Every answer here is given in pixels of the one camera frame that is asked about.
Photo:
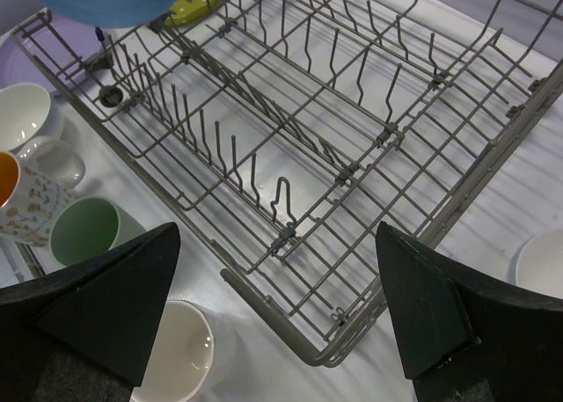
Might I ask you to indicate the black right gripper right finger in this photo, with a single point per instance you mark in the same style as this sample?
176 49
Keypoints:
463 335

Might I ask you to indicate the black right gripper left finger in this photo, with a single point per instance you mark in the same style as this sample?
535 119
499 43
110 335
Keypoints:
85 332

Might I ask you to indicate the lilac plastic plate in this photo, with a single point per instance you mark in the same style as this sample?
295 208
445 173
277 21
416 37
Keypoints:
66 47

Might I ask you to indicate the blue plastic plate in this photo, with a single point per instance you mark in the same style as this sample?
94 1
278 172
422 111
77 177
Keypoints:
105 2

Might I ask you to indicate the green polka-dot plate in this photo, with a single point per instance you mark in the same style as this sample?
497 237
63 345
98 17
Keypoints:
187 11

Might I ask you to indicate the white bowl right near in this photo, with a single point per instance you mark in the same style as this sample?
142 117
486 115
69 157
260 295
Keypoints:
537 264

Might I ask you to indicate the white bowl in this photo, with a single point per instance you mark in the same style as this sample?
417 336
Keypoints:
28 110
537 264

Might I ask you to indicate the green cup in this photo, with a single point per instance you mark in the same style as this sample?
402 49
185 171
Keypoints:
89 227

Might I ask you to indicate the cream white mug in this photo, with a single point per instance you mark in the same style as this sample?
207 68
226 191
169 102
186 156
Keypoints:
181 356

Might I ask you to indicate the floral mug orange inside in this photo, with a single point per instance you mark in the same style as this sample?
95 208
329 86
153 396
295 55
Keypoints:
36 186

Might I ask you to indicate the grey wire dish rack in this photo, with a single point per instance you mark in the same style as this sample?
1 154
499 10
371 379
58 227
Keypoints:
282 132

